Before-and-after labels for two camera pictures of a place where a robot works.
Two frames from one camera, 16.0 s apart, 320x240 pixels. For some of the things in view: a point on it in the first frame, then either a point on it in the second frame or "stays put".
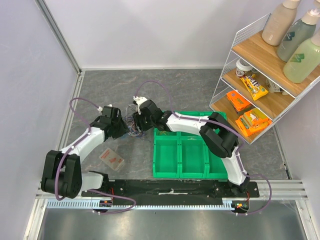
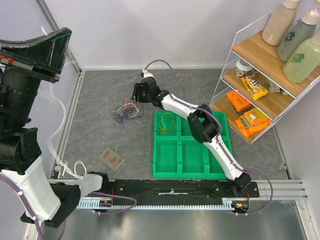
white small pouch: [272, 87] stays put
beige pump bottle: [279, 21] stays put
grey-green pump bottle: [301, 30] stays put
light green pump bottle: [304, 61] stays put
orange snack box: [239, 102] stays put
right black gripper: [139, 121] → [139, 92]
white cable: [129, 105] → [61, 130]
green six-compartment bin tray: [180, 155] stays put
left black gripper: [124, 129] → [51, 50]
